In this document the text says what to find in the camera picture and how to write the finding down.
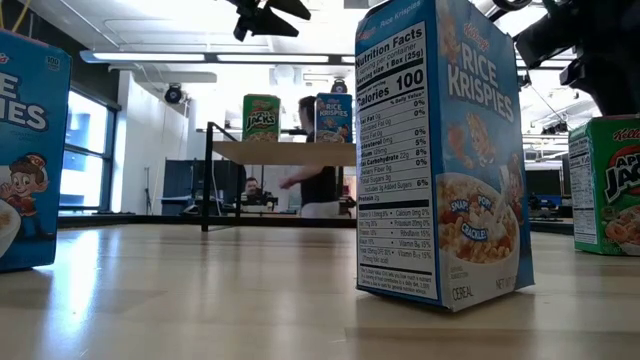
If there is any yellow hanging cable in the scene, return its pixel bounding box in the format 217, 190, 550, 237
0, 0, 32, 34

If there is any dark office partition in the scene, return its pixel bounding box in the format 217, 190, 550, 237
162, 158, 247, 217

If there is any black monitor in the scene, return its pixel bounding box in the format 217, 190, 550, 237
524, 168, 564, 199

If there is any person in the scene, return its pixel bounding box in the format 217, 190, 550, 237
278, 95, 347, 219
241, 176, 265, 197

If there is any wooden shelf with black legs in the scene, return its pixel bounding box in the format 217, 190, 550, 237
201, 121, 357, 233

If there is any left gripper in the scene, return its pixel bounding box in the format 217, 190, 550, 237
227, 0, 312, 42

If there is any black aluminium table frame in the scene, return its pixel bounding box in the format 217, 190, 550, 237
58, 213, 575, 236

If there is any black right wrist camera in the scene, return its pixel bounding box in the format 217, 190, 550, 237
514, 14, 586, 86

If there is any blue Rice Krispies cereal box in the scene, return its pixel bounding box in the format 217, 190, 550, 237
315, 92, 354, 144
354, 0, 535, 313
0, 29, 73, 274

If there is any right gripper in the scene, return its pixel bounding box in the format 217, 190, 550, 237
554, 0, 640, 117

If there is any large window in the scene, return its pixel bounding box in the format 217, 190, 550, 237
58, 88, 120, 215

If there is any long ceiling light strip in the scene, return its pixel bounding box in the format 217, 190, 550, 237
79, 49, 357, 65

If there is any green Apple Jacks cereal box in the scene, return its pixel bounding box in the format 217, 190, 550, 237
568, 114, 640, 257
242, 93, 281, 143

